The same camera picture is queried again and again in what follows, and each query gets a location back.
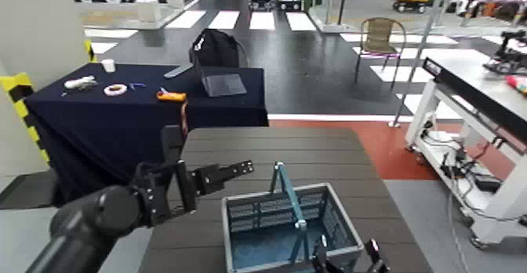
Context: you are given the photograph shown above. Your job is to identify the silver slanted pole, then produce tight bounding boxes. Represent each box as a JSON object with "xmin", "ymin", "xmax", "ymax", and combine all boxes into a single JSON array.
[{"xmin": 387, "ymin": 0, "xmax": 451, "ymax": 129}]

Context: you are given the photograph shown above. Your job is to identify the white plastic toy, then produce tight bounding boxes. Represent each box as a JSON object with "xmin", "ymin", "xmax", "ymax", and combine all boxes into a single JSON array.
[{"xmin": 64, "ymin": 75, "xmax": 99, "ymax": 91}]

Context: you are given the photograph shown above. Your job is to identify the pink red object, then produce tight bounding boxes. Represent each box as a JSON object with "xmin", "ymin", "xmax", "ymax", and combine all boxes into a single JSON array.
[{"xmin": 505, "ymin": 75, "xmax": 527, "ymax": 96}]

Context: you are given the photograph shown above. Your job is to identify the white workbench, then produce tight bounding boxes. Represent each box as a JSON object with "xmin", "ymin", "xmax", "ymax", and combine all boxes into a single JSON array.
[{"xmin": 404, "ymin": 49, "xmax": 527, "ymax": 249}]

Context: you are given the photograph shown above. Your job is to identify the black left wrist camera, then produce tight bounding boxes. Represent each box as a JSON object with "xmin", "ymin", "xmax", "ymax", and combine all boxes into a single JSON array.
[{"xmin": 161, "ymin": 125, "xmax": 185, "ymax": 164}]

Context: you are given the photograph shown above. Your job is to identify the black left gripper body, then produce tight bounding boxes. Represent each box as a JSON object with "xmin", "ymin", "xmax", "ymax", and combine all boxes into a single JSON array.
[{"xmin": 130, "ymin": 161, "xmax": 199, "ymax": 228}]

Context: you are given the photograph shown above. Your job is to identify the grey crate with blue handle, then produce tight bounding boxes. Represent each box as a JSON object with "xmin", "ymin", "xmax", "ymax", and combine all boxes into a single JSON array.
[{"xmin": 220, "ymin": 161, "xmax": 365, "ymax": 273}]

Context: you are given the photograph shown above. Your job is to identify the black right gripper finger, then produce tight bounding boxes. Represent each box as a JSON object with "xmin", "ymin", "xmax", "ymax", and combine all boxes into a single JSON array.
[
  {"xmin": 311, "ymin": 235, "xmax": 333, "ymax": 273},
  {"xmin": 365, "ymin": 238, "xmax": 391, "ymax": 273}
]

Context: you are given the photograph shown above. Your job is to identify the white pedestal box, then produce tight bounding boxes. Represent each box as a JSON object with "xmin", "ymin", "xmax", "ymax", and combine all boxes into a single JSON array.
[{"xmin": 136, "ymin": 0, "xmax": 163, "ymax": 24}]

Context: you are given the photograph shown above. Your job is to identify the small yellow black corner guard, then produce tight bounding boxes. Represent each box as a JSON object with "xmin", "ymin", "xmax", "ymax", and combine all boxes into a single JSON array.
[{"xmin": 83, "ymin": 39, "xmax": 99, "ymax": 64}]

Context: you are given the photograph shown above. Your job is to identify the black backpack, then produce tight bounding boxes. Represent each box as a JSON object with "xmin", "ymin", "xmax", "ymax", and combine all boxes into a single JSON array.
[{"xmin": 188, "ymin": 28, "xmax": 250, "ymax": 69}]

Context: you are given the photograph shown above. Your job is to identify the large yellow black corner guard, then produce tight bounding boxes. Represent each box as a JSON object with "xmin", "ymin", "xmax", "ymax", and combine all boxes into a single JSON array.
[{"xmin": 0, "ymin": 72, "xmax": 51, "ymax": 166}]

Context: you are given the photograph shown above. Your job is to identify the metal wicker chair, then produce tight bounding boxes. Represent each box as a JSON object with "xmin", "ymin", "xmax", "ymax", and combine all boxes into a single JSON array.
[{"xmin": 354, "ymin": 16, "xmax": 408, "ymax": 91}]

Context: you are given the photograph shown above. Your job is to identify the black device on workbench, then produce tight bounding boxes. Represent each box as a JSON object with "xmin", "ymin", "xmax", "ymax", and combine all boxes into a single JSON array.
[{"xmin": 483, "ymin": 29, "xmax": 527, "ymax": 76}]

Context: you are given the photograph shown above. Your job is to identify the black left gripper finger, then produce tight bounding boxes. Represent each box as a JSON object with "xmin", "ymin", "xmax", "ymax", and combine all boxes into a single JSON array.
[{"xmin": 192, "ymin": 160, "xmax": 256, "ymax": 196}]

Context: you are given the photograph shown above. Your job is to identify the white box on shelf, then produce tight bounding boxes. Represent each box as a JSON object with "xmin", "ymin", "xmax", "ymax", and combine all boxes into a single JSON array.
[{"xmin": 427, "ymin": 129, "xmax": 455, "ymax": 144}]

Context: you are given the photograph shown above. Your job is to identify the red hanging cord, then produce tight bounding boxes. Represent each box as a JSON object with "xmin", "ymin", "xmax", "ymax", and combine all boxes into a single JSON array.
[{"xmin": 180, "ymin": 101, "xmax": 190, "ymax": 140}]

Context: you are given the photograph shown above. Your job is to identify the white tape roll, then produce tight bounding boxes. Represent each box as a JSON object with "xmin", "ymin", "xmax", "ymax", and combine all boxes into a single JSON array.
[{"xmin": 104, "ymin": 83, "xmax": 129, "ymax": 97}]

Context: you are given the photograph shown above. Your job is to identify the grey flat bar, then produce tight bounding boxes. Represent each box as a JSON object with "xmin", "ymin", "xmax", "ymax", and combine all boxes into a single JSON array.
[{"xmin": 163, "ymin": 63, "xmax": 194, "ymax": 79}]

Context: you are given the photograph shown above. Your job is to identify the navy cloth covered table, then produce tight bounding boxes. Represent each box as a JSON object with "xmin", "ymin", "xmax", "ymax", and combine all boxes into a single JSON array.
[{"xmin": 24, "ymin": 62, "xmax": 270, "ymax": 208}]

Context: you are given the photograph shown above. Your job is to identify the dark grey laptop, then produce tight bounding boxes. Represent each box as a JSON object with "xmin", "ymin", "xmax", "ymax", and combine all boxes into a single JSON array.
[{"xmin": 200, "ymin": 72, "xmax": 248, "ymax": 98}]

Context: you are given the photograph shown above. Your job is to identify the orange hand tool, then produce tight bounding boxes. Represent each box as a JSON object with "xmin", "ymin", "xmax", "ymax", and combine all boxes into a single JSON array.
[{"xmin": 155, "ymin": 87, "xmax": 187, "ymax": 103}]

